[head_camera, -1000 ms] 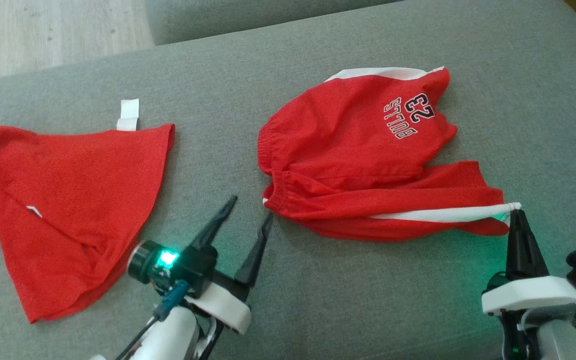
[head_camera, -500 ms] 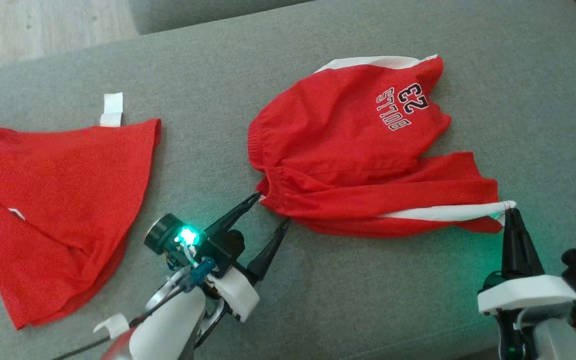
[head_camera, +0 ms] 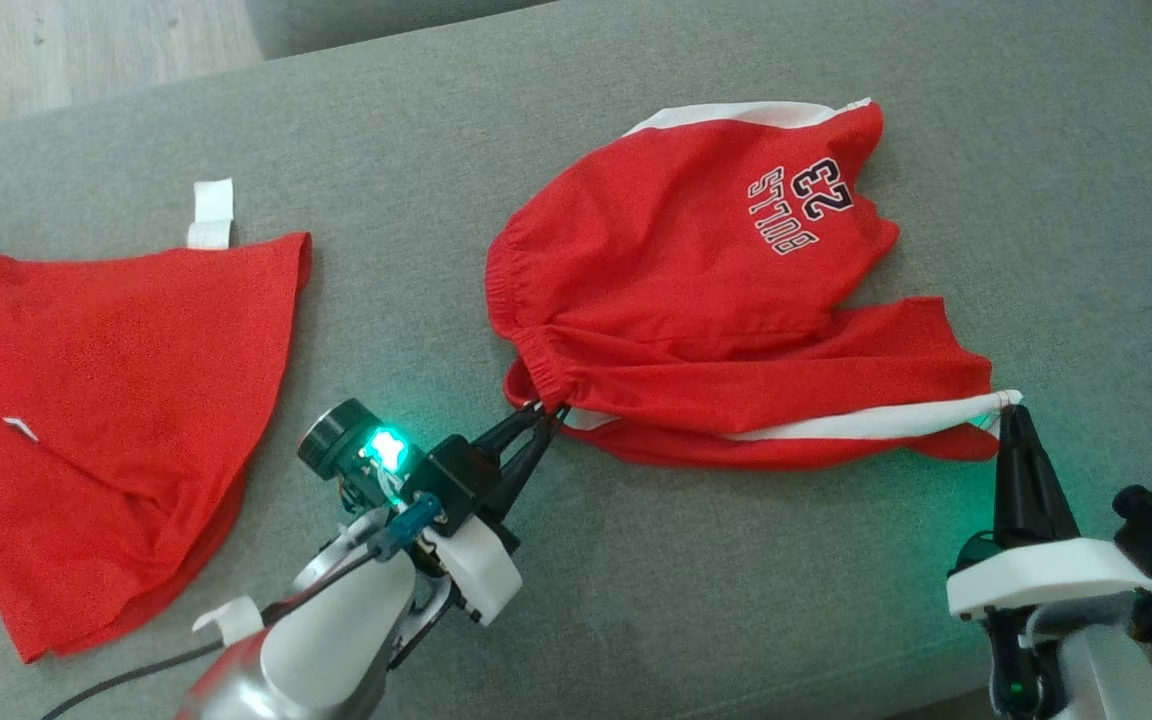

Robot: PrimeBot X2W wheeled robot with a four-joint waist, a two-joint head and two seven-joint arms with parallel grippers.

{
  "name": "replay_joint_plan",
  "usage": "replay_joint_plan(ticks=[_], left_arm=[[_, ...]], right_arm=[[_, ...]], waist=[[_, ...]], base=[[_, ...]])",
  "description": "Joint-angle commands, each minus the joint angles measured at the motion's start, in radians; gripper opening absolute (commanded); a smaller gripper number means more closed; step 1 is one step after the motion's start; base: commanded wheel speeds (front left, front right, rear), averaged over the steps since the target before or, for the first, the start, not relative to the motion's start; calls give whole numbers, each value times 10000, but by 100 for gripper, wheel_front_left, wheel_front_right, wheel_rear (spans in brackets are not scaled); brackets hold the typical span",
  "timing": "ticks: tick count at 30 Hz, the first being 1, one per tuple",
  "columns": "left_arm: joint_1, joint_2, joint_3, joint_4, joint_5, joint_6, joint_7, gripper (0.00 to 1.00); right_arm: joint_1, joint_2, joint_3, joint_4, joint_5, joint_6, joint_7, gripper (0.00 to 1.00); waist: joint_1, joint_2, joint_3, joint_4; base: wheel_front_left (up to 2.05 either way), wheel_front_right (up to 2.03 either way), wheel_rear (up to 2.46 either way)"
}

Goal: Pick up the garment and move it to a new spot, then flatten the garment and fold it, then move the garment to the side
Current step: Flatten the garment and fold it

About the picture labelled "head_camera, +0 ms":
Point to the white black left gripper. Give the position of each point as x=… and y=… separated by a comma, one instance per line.
x=481, y=575

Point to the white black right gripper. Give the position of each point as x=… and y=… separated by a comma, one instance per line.
x=1046, y=575

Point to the red Bulls 23 shorts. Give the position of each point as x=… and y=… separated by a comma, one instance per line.
x=696, y=270

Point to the red jersey with white label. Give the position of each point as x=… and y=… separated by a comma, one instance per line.
x=106, y=420

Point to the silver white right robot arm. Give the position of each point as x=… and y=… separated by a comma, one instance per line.
x=1106, y=680

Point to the large grey sofa seat cushion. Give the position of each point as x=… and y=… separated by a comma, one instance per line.
x=736, y=600

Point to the small grey sofa cushion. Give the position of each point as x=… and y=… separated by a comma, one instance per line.
x=376, y=20

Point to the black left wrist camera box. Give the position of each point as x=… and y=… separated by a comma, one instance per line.
x=451, y=480

